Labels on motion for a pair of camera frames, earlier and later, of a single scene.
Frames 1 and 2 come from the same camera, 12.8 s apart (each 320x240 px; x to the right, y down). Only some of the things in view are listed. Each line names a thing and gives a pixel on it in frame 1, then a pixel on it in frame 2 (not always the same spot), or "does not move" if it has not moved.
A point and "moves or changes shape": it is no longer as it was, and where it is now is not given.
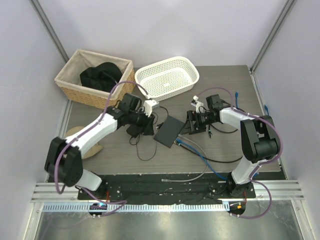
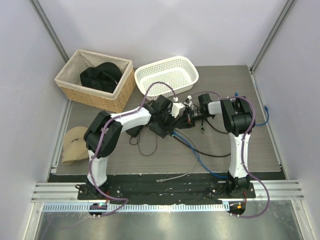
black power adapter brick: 135,130 does not move
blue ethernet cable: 181,142 moves or changes shape
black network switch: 168,131 moves or changes shape
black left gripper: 148,123 → 170,125
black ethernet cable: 197,154 → 200,152
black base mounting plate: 163,190 does not move
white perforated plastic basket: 166,79 does not move
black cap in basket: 104,76 does not move
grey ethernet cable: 168,181 → 158,180
